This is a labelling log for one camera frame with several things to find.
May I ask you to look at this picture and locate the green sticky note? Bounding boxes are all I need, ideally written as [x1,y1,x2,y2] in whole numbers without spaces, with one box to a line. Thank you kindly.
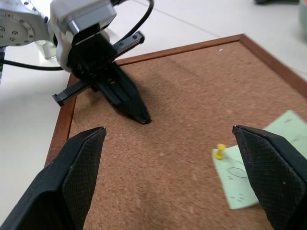
[212,109,307,210]

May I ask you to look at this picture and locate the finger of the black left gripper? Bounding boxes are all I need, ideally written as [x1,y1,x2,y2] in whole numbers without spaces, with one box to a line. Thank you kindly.
[106,62,152,124]
[93,78,142,123]

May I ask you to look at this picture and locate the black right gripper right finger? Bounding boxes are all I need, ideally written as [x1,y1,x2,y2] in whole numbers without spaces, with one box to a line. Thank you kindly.
[232,125,307,230]

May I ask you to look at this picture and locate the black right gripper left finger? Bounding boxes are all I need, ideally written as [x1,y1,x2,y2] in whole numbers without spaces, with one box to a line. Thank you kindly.
[0,126,107,230]

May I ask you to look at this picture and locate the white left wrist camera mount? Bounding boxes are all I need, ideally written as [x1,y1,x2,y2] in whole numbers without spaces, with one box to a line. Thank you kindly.
[47,0,118,73]

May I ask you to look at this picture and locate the dark object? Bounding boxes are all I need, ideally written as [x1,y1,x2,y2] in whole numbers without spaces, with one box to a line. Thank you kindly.
[254,0,301,6]

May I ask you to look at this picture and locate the wood-framed cork board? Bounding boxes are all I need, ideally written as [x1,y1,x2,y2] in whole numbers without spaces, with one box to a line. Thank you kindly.
[44,33,307,230]

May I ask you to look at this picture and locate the yellow pushpin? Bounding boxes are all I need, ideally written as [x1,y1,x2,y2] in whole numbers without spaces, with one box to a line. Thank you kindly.
[214,143,227,160]

